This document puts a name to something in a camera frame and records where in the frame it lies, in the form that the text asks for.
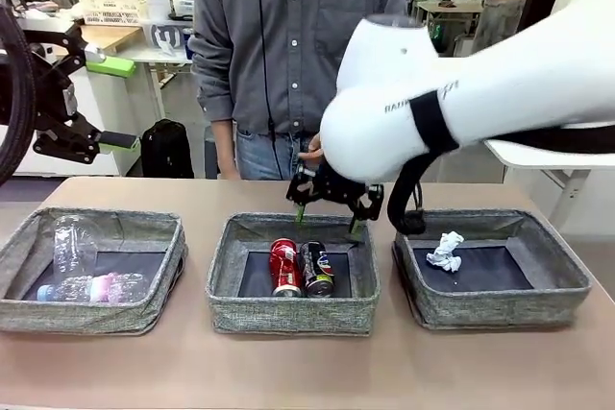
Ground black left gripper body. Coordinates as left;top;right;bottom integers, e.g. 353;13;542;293
0;47;81;131

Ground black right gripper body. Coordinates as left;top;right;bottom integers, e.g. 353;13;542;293
313;166;372;205

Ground crushed black soda can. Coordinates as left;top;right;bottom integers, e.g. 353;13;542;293
298;240;336;299

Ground crushed red soda can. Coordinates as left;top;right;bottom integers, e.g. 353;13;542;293
268;237;306;298

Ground white paper ball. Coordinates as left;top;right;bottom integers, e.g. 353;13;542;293
426;230;466;273

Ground clear crushed plastic bottle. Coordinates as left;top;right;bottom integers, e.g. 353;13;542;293
52;216;98;282

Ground plastic bottle with pink label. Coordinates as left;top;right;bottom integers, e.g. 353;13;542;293
37;271;146;305

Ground person's right forearm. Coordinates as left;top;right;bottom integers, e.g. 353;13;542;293
210;119;240;169

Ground person's left hand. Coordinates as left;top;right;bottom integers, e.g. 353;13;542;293
298;133;329;165

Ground wooden top work table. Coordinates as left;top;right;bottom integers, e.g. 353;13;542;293
13;15;145;176

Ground white background desk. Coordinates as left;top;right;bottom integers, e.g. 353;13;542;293
128;46;194;118

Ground black backpack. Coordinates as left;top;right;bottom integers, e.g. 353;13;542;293
139;118;195;180

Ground person's blue jeans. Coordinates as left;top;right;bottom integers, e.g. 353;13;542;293
234;129;329;181

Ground white box with dark logo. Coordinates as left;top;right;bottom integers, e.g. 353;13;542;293
149;23;186;51

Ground white slotted plastic crate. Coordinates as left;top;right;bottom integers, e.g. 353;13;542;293
76;0;149;26

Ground white plastic tub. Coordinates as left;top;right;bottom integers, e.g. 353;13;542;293
146;0;172;22

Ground grey plastic stool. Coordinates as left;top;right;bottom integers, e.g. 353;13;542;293
204;124;223;180

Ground grey fabric basket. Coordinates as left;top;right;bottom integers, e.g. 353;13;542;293
0;207;188;337
206;211;381;338
392;209;593;332

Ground person's grey button shirt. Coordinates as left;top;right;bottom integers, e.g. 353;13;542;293
189;0;409;138

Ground background white lab table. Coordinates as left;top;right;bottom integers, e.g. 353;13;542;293
412;0;481;59

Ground left arm black cable sleeve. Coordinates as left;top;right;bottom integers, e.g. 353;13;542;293
0;4;38;186

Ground arm black cable sleeve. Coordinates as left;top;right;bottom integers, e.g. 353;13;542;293
386;90;615;237
0;4;38;186

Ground right arm black cable sleeve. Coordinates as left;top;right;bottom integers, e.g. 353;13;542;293
386;90;615;237

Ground thin black cord on shirt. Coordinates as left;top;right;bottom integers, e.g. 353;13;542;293
257;0;285;180

